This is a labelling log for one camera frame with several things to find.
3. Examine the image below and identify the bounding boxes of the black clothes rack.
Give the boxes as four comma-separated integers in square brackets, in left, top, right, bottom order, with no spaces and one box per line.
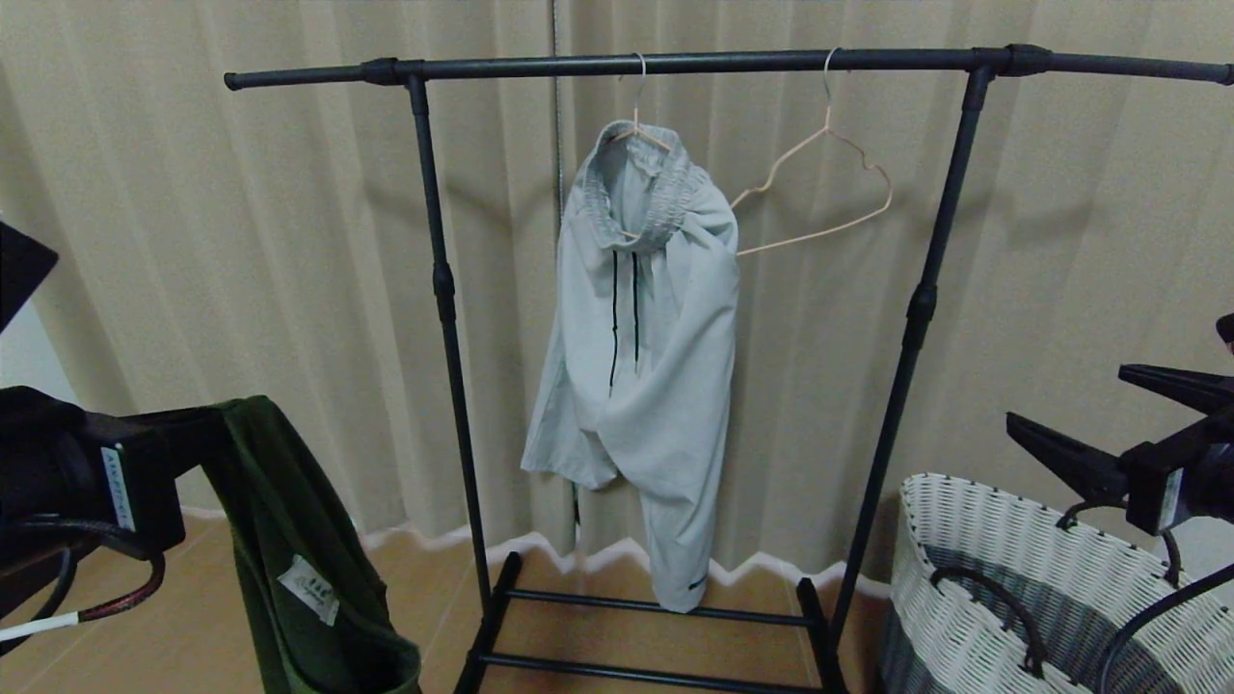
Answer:
[224,41,1234,694]

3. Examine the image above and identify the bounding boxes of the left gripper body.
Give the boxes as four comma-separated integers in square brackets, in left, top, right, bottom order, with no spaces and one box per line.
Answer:
[0,386,187,562]

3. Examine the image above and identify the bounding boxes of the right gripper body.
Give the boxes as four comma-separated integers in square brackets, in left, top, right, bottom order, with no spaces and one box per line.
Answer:
[1123,409,1234,537]

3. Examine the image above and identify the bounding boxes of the white laundry basket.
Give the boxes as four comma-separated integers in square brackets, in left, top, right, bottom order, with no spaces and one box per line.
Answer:
[875,471,1234,694]

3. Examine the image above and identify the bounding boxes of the green garment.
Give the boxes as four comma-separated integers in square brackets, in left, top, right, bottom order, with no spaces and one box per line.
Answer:
[200,395,423,694]

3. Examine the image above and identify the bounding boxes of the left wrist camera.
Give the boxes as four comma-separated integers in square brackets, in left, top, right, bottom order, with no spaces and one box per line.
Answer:
[0,221,60,334]

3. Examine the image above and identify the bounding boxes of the pale grey shorts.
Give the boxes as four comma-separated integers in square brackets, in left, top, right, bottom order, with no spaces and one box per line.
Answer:
[521,120,742,615]

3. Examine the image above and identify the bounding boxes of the silver curtain wand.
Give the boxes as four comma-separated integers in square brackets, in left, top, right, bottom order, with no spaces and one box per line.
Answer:
[549,0,583,552]

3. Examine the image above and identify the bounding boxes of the black cable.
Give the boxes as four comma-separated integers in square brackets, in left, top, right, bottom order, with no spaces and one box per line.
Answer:
[0,519,148,623]
[1097,561,1234,694]

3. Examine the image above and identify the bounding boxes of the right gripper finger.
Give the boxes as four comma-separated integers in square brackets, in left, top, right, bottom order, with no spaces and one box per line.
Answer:
[1117,363,1234,418]
[1006,413,1132,505]

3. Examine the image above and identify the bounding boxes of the pink clothes hanger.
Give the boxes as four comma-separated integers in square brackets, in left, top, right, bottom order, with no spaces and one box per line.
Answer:
[729,45,896,257]
[604,50,674,156]

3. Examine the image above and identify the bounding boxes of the beige curtain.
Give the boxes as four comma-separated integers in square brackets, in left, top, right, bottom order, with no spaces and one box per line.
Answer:
[0,0,1234,591]

